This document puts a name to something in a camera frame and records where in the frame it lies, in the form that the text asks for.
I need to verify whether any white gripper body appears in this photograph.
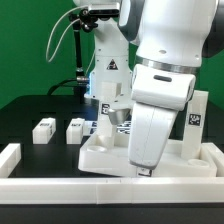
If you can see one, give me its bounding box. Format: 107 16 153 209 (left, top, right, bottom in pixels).
128 102 177 169

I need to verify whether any white desk top tray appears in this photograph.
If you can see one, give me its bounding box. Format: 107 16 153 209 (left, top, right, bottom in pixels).
78 133 217 177

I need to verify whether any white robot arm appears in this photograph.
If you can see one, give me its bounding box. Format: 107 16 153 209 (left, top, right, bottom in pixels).
74 0 224 169

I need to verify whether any fiducial marker sheet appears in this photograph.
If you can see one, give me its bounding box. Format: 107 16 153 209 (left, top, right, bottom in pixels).
82 120 133 136

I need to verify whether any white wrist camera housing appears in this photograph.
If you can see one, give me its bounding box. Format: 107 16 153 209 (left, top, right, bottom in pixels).
131 64 196 111

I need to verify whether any white right barrier wall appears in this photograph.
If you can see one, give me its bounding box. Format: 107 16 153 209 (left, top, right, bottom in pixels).
203 143 224 177

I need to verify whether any white barrier wall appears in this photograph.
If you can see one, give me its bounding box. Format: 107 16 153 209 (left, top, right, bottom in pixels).
203 143 224 177
0 143 21 178
0 177 224 204

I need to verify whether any black cable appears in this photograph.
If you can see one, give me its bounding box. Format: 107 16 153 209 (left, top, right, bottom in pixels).
46 78 81 97

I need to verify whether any white front barrier wall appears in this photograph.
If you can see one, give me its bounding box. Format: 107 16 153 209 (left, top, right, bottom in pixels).
0 177 224 204

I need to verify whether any black camera stand pole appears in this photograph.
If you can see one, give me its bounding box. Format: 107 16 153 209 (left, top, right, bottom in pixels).
69 13 89 103

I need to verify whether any white cable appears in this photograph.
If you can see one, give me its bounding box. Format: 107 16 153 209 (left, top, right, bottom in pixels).
45 5 88 64

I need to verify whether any white left barrier wall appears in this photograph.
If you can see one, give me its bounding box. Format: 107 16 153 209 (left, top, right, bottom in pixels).
0 143 21 178

